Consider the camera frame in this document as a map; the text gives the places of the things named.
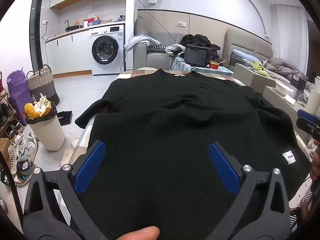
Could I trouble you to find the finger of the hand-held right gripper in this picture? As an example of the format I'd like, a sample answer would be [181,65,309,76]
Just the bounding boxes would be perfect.
[296,109,320,140]

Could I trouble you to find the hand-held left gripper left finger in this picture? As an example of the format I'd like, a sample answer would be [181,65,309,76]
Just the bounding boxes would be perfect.
[23,140,110,240]

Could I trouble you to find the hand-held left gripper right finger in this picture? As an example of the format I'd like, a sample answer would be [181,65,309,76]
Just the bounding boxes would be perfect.
[207,141,292,240]

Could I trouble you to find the black knit sweater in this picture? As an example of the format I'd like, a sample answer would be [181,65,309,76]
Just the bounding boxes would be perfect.
[75,69,313,240]

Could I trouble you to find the person's right hand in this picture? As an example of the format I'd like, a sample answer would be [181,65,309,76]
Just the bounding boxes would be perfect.
[309,139,320,182]

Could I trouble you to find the person's left hand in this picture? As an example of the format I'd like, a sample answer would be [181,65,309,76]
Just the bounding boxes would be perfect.
[117,226,160,240]

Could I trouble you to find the beige slippers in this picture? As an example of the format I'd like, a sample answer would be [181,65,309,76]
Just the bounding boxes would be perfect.
[61,137,83,167]

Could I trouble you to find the white bowl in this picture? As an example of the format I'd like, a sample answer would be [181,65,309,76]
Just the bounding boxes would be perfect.
[275,81,296,97]

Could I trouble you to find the black box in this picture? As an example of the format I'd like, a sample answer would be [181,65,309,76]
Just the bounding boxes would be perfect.
[290,73,314,91]

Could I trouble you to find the beige trash bin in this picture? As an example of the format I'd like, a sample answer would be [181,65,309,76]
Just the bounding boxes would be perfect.
[24,94,67,152]

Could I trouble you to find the grey padded jacket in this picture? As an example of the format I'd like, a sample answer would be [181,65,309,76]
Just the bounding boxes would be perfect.
[264,57,309,82]

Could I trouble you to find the white and green sneakers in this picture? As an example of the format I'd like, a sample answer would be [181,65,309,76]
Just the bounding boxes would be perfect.
[7,132,38,187]

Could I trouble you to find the person's striped clothing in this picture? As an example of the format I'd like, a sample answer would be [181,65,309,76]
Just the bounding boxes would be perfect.
[289,182,316,222]

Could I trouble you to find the green packets on cabinet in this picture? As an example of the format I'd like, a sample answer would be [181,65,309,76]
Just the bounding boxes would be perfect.
[252,60,271,77]

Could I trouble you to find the woven laundry basket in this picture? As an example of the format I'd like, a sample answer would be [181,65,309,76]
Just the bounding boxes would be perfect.
[26,64,61,107]

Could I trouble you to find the wooden shoe rack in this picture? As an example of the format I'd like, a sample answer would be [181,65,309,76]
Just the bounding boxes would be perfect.
[0,72,25,141]

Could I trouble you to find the white curtain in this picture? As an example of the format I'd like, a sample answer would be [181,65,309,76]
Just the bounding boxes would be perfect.
[269,3,308,63]

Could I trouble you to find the beige padded headboard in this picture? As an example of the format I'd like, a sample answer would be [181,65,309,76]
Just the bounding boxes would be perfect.
[223,27,273,66]

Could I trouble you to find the purple bag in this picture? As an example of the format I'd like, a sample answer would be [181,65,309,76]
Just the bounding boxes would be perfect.
[6,67,33,127]

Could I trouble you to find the white washing machine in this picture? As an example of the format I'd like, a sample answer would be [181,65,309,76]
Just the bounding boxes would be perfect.
[88,24,125,76]

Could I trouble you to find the teal checked table cover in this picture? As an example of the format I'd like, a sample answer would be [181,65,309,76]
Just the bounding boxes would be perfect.
[171,56,234,77]

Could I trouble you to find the plaid tablecloth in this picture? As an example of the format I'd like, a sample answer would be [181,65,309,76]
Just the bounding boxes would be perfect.
[54,68,312,227]

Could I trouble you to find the white lower kitchen cabinets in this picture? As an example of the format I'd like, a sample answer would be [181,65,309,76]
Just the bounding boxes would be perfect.
[45,27,93,78]

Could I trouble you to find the black countertop oven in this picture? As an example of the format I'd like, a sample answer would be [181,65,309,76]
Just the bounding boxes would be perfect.
[184,44,211,68]

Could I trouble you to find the grey sofa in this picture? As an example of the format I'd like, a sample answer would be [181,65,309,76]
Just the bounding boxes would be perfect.
[134,9,192,71]

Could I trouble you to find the black backpack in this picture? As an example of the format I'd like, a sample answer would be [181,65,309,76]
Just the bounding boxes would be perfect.
[180,33,222,61]

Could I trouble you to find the light grey garment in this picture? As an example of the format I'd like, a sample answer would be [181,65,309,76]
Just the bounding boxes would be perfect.
[124,35,162,52]

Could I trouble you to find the houndstooth pillow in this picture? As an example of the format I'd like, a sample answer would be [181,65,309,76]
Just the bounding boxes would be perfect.
[148,44,169,53]

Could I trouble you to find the black framed door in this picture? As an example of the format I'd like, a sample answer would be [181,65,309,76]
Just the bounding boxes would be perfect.
[29,0,46,76]

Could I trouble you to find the blue cable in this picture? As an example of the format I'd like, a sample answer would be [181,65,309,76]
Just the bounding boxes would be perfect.
[134,0,181,46]

